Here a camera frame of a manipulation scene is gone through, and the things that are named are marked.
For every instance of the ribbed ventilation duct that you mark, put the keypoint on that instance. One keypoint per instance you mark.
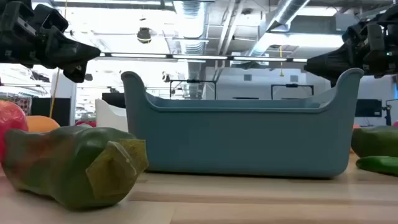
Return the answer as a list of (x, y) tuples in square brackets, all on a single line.
[(192, 18)]

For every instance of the linear ceiling light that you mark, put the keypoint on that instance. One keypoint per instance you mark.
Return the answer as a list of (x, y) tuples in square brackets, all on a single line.
[(199, 57)]

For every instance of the silver ventilation duct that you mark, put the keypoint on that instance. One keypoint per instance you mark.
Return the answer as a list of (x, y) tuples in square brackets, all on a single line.
[(286, 12)]

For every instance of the red yellow peach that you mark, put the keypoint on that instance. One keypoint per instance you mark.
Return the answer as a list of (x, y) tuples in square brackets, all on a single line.
[(11, 118)]

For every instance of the teal plastic basket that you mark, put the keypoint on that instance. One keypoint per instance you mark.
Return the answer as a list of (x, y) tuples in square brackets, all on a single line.
[(236, 143)]

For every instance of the small green chili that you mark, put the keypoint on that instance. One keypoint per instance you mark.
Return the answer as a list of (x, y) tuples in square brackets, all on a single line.
[(381, 165)]

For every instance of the red apple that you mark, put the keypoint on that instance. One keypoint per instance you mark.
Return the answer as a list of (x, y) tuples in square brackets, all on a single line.
[(86, 124)]

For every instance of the orange citrus fruit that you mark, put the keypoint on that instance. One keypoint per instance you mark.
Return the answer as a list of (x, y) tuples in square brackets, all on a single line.
[(40, 124)]

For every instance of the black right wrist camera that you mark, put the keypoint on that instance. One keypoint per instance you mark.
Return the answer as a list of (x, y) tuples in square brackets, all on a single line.
[(353, 33)]

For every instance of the black dome ceiling camera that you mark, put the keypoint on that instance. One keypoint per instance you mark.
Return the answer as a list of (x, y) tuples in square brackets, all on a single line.
[(144, 35)]

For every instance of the white plastic basket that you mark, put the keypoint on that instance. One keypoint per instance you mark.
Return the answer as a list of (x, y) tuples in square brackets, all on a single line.
[(110, 118)]

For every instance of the dark green zucchini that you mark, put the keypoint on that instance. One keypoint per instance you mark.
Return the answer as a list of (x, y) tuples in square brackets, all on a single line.
[(62, 168)]

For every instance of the dark green avocado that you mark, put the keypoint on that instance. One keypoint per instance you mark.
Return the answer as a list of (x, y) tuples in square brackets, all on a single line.
[(376, 141)]

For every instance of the black partition panel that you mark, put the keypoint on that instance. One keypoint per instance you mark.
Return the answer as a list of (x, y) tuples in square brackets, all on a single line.
[(56, 110)]

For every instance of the black stand frame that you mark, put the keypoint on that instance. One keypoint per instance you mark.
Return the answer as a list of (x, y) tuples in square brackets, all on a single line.
[(292, 85)]

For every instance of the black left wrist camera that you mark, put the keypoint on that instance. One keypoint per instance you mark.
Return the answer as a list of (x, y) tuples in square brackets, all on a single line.
[(51, 17)]

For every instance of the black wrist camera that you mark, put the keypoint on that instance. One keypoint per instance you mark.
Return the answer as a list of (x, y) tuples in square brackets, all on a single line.
[(51, 17), (353, 33)]

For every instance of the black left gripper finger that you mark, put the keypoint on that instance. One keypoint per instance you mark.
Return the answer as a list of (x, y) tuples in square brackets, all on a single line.
[(77, 73), (68, 51)]

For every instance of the black wall monitor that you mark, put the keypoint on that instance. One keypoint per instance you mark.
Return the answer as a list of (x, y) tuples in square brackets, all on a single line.
[(368, 108)]

